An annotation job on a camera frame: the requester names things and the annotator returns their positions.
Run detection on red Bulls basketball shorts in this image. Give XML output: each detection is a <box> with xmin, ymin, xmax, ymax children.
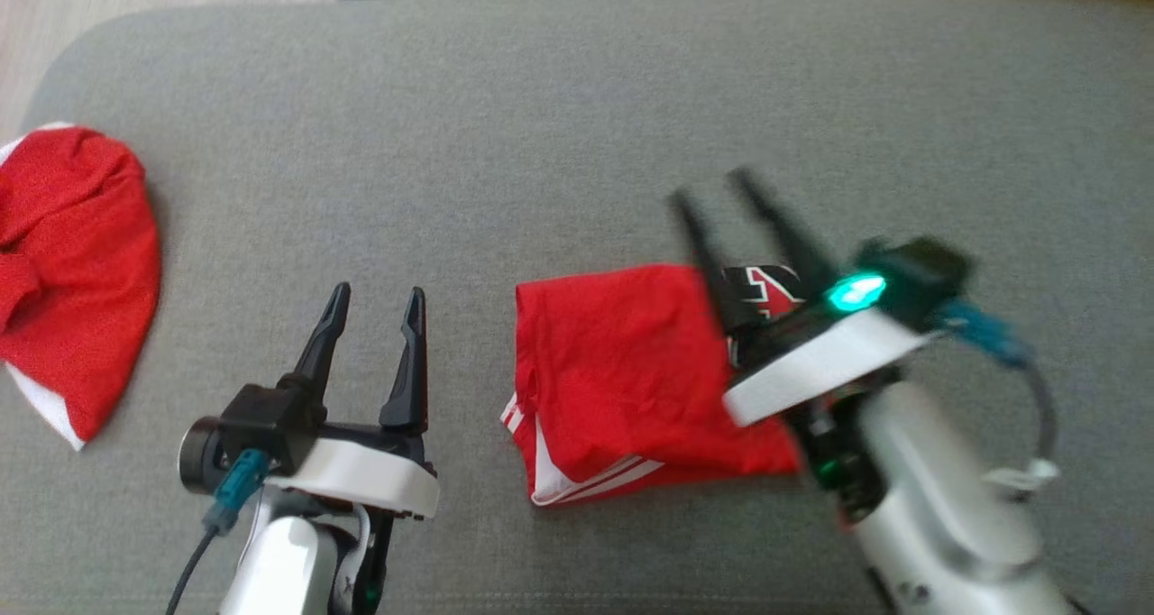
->
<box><xmin>0</xmin><ymin>123</ymin><xmax>163</xmax><ymax>453</ymax></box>

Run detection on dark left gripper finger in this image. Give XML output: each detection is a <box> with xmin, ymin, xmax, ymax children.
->
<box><xmin>279</xmin><ymin>282</ymin><xmax>352</xmax><ymax>405</ymax></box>
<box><xmin>380</xmin><ymin>288</ymin><xmax>429</xmax><ymax>435</ymax></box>

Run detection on red jersey with white sleeves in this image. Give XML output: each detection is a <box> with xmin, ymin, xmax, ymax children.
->
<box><xmin>500</xmin><ymin>262</ymin><xmax>805</xmax><ymax>509</ymax></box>

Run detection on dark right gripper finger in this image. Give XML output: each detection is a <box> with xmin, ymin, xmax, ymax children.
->
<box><xmin>728</xmin><ymin>168</ymin><xmax>840</xmax><ymax>306</ymax></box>
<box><xmin>668</xmin><ymin>190</ymin><xmax>759</xmax><ymax>335</ymax></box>

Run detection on left cable with teal plug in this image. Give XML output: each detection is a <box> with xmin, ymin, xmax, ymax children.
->
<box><xmin>165</xmin><ymin>449</ymin><xmax>273</xmax><ymax>615</ymax></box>

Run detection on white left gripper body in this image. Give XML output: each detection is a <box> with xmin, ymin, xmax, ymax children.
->
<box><xmin>270</xmin><ymin>423</ymin><xmax>441</xmax><ymax>519</ymax></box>

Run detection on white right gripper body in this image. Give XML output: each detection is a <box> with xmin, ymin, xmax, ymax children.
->
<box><xmin>722</xmin><ymin>276</ymin><xmax>939</xmax><ymax>427</ymax></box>

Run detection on right cable with teal plug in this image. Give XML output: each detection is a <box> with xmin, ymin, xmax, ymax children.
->
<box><xmin>938</xmin><ymin>298</ymin><xmax>1063</xmax><ymax>500</ymax></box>

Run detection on cable with teal plug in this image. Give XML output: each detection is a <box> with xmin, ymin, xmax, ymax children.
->
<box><xmin>165</xmin><ymin>449</ymin><xmax>273</xmax><ymax>615</ymax></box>
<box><xmin>938</xmin><ymin>298</ymin><xmax>1063</xmax><ymax>500</ymax></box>

